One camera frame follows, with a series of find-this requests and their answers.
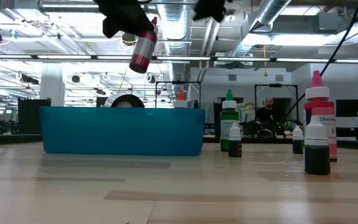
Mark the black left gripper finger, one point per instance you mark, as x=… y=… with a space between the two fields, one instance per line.
x=123 y=15
x=210 y=9

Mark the red food colouring bottle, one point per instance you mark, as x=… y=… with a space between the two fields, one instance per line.
x=143 y=46

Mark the orange food colouring bottle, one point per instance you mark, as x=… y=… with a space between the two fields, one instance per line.
x=180 y=102

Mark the green food colouring bottle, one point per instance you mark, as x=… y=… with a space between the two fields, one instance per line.
x=228 y=118

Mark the small white-capped dropper bottle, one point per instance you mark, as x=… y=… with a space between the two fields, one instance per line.
x=297 y=144
x=235 y=146
x=317 y=158

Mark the pink food colouring bottle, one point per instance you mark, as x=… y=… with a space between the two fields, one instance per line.
x=322 y=102

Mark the white cylinder lamp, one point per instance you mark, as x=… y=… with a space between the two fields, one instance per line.
x=126 y=99

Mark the draped pale cloth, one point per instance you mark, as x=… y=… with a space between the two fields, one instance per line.
x=247 y=113

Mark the blue plastic tray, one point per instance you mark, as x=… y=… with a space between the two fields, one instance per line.
x=120 y=130

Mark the person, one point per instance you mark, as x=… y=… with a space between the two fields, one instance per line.
x=267 y=113

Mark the black cabinet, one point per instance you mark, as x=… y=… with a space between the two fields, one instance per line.
x=33 y=116

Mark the silver spiral ceiling duct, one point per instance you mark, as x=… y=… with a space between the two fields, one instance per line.
x=174 y=31
x=269 y=12

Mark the black background frame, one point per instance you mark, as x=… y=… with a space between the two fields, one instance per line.
x=179 y=82
x=275 y=85

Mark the black aluminium table frame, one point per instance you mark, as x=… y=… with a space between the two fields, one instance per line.
x=11 y=139

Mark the black wall monitor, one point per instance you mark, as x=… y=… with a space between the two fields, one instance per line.
x=350 y=108

